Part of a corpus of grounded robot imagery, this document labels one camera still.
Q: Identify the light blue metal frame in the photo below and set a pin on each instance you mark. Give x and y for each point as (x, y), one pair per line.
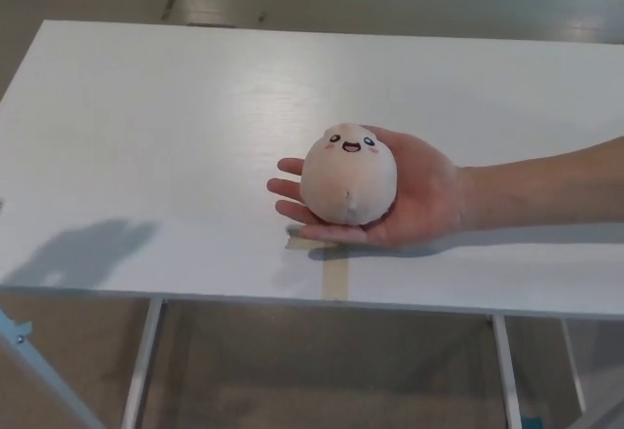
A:
(29, 365)

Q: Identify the person's bare forearm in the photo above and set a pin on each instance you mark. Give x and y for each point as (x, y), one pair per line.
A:
(546, 185)

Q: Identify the thin white table leg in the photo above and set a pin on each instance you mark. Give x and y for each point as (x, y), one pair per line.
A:
(574, 365)

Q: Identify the horizontal beige tape strip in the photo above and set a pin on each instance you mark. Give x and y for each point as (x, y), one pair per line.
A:
(304, 243)

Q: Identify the teal floor object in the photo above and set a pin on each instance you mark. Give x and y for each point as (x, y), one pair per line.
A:
(533, 423)

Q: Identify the person's bare hand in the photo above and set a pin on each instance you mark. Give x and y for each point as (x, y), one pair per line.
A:
(429, 195)

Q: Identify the white metal table leg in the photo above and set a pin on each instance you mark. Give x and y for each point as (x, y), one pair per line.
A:
(141, 361)
(506, 370)

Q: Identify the pink dumpling plush toy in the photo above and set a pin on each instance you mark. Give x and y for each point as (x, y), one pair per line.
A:
(348, 180)

